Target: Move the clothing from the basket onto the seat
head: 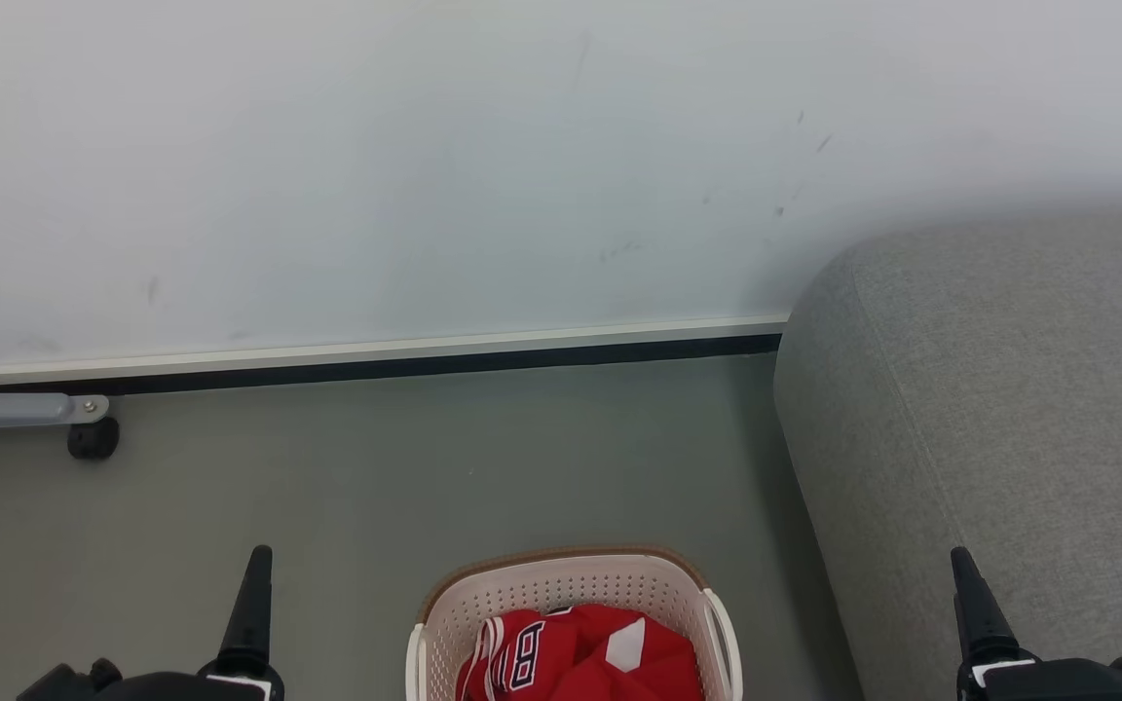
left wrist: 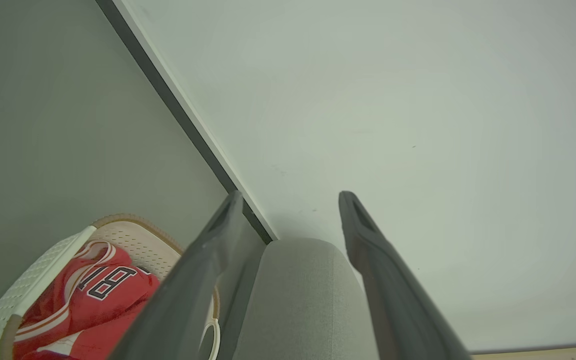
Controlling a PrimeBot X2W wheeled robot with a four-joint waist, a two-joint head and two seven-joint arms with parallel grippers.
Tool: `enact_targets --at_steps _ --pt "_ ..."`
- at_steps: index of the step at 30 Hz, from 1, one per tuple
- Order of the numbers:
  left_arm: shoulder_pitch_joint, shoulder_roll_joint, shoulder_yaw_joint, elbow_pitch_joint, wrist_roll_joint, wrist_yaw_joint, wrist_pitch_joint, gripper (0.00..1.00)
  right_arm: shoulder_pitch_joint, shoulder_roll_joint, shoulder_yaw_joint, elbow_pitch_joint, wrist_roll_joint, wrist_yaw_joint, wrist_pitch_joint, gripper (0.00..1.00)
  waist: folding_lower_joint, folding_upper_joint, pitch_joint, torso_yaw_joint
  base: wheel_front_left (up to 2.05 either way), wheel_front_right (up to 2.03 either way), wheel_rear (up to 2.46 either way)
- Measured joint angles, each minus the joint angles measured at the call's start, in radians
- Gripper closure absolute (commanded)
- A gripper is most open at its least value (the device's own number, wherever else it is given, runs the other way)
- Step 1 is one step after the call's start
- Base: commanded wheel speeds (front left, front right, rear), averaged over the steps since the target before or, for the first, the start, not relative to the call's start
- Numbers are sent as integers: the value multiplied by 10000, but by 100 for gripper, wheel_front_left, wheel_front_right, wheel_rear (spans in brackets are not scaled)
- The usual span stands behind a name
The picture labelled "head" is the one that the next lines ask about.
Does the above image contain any black caster wheel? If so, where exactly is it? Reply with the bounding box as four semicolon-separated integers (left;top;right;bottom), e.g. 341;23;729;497
67;417;121;461

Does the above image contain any cream perforated laundry basket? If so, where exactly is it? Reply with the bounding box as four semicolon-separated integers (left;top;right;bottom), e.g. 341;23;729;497
405;547;745;701

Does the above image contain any grey metal stand leg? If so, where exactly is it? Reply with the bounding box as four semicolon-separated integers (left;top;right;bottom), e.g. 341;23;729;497
0;368;111;435

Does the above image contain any red garment with white patch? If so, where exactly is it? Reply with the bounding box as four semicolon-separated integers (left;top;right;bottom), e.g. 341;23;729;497
546;604;705;701

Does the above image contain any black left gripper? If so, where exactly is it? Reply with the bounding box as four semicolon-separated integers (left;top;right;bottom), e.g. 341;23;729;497
16;545;286;701

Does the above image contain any grey fabric sofa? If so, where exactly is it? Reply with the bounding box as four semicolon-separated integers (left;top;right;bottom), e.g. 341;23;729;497
773;200;1122;701

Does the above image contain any white and black baseboard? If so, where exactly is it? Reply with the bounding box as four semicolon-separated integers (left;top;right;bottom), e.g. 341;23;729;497
0;314;791;396

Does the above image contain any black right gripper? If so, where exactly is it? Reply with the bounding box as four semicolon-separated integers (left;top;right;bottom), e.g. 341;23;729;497
949;546;1122;701

